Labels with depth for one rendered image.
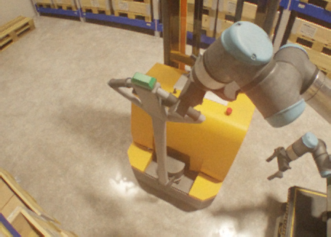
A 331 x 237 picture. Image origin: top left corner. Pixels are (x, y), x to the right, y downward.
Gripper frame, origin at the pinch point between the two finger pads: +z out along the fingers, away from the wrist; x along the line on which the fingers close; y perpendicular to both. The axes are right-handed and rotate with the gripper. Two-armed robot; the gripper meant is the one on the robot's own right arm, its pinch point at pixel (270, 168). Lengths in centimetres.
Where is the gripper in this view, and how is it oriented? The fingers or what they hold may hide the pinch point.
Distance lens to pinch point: 136.7
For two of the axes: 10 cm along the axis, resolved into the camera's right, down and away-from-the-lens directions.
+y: 8.9, 4.2, 1.4
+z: -4.0, 6.1, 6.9
